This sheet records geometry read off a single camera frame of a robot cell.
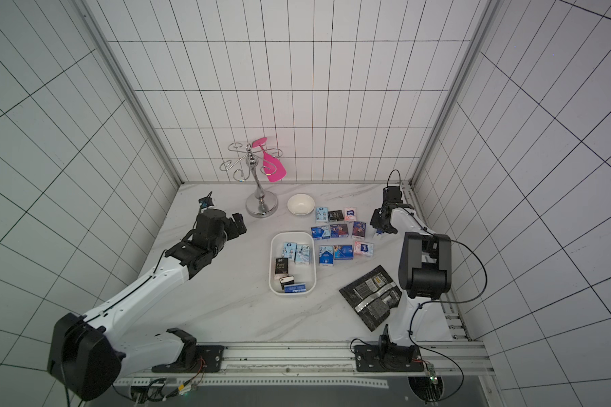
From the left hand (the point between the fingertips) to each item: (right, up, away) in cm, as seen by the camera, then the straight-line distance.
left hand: (229, 224), depth 83 cm
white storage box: (+25, -19, +6) cm, 32 cm away
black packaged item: (+49, -24, +1) cm, 55 cm away
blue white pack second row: (+33, -13, +9) cm, 37 cm away
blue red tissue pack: (+39, -4, +17) cm, 43 cm away
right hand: (+52, +1, +16) cm, 55 cm away
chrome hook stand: (+5, +7, +27) cm, 28 cm away
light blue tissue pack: (+33, +2, +23) cm, 40 cm away
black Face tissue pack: (+17, -16, +4) cm, 24 cm away
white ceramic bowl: (+24, +7, +23) cm, 34 cm away
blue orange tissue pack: (+47, -4, +17) cm, 50 cm away
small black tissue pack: (+38, +2, +22) cm, 45 cm away
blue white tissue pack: (+32, -5, +15) cm, 35 cm away
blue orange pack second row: (+40, -12, +11) cm, 43 cm away
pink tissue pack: (+49, -10, +11) cm, 51 cm away
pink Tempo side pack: (+45, +2, +23) cm, 50 cm away
